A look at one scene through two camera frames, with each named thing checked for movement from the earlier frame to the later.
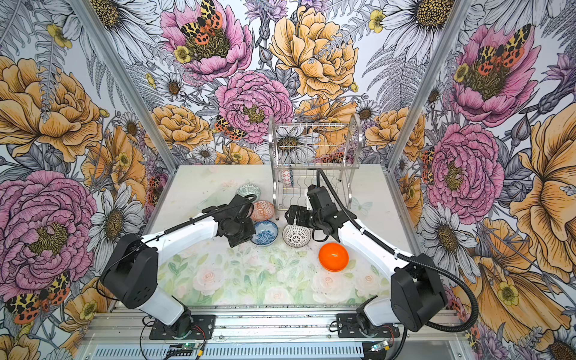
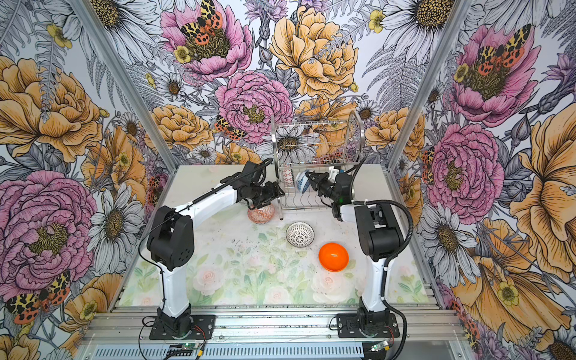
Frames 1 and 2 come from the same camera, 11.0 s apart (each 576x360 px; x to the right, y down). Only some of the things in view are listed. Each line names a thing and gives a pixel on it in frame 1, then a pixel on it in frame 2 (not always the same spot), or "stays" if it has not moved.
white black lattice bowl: x=296 y=236 stays
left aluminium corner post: x=127 y=79 stays
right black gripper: x=301 y=211 to x=319 y=177
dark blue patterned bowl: x=287 y=178 stays
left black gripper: x=250 y=231 to x=274 y=192
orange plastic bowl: x=333 y=257 stays
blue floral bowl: x=266 y=233 to x=302 y=181
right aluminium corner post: x=389 y=169 stays
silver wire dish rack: x=299 y=151 stays
